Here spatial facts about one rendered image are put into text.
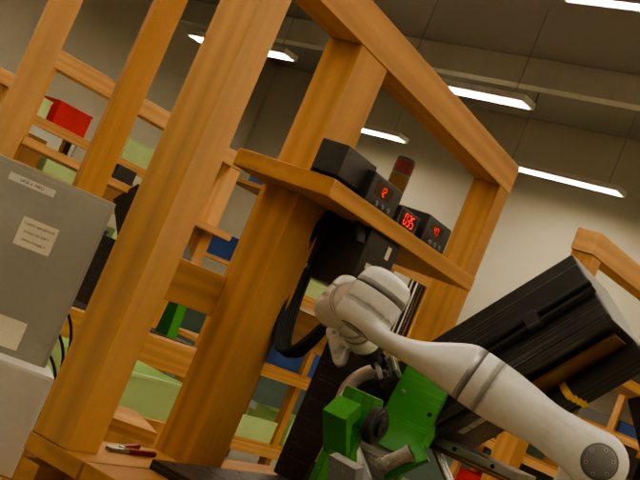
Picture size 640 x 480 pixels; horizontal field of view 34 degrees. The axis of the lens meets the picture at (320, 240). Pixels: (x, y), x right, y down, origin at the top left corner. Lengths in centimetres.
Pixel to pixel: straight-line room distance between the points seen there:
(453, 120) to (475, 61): 860
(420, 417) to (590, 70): 862
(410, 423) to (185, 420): 48
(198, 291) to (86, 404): 41
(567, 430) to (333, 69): 102
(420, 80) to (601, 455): 121
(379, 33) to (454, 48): 924
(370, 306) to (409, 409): 68
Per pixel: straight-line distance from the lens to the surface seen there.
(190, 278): 219
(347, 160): 223
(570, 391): 245
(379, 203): 237
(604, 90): 1059
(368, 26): 232
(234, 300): 226
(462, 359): 165
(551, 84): 1085
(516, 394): 165
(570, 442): 165
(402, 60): 248
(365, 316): 167
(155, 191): 195
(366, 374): 229
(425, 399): 231
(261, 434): 823
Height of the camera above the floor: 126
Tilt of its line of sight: 4 degrees up
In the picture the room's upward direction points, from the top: 23 degrees clockwise
